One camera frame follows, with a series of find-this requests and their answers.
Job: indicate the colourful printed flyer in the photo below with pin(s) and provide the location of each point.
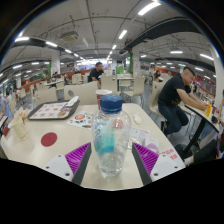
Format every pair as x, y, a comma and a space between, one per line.
80, 119

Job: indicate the white sheet red print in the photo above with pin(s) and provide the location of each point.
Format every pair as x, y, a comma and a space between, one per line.
169, 155

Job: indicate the person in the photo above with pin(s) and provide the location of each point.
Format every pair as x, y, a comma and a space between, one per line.
6, 106
95, 74
206, 153
171, 93
157, 76

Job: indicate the far beige chairs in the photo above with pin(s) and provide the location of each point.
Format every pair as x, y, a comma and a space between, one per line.
136, 86

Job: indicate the ceiling air conditioner unit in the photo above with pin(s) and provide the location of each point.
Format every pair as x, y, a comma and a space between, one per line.
69, 36

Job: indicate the brown food tray paper liner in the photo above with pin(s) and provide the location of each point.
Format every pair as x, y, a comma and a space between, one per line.
50, 110

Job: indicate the beige table black edge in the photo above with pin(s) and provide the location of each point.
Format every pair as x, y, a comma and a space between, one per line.
200, 115

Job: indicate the beige chair oval hole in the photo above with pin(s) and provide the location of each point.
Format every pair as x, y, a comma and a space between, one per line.
81, 93
46, 96

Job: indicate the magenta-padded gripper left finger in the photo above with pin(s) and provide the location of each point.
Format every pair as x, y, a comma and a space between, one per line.
78, 157

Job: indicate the clear water bottle blue cap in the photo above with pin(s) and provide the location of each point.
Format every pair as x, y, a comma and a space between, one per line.
111, 140

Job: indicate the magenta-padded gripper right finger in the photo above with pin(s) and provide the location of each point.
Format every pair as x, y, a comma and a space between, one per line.
146, 157

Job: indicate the clear plastic bag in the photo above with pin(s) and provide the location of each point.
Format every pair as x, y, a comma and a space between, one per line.
140, 136

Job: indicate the paper bag with fries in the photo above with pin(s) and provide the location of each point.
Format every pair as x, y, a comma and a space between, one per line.
20, 113

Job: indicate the white napkin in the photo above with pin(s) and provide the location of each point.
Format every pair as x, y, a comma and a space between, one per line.
72, 101

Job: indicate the small white packet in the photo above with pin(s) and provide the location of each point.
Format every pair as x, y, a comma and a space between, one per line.
137, 118

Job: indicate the ceiling strip lights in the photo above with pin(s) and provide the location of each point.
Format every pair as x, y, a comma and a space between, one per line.
148, 7

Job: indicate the flat round red coaster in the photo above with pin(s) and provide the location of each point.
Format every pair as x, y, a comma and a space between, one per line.
49, 139

